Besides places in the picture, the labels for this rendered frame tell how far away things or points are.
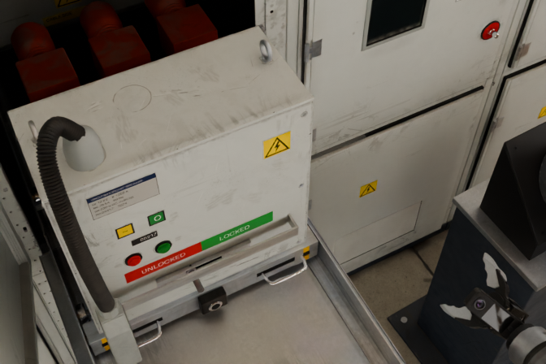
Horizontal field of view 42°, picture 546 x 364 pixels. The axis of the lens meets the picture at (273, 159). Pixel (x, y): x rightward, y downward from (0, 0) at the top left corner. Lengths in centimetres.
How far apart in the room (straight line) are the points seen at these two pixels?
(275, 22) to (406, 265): 141
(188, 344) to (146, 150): 55
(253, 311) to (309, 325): 13
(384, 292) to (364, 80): 106
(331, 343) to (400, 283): 110
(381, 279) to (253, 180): 139
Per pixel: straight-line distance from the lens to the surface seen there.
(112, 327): 136
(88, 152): 117
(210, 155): 124
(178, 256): 144
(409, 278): 269
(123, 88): 132
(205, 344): 161
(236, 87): 129
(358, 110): 188
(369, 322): 159
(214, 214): 138
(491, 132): 242
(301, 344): 160
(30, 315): 173
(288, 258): 163
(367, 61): 176
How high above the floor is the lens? 231
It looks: 51 degrees down
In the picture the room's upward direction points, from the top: straight up
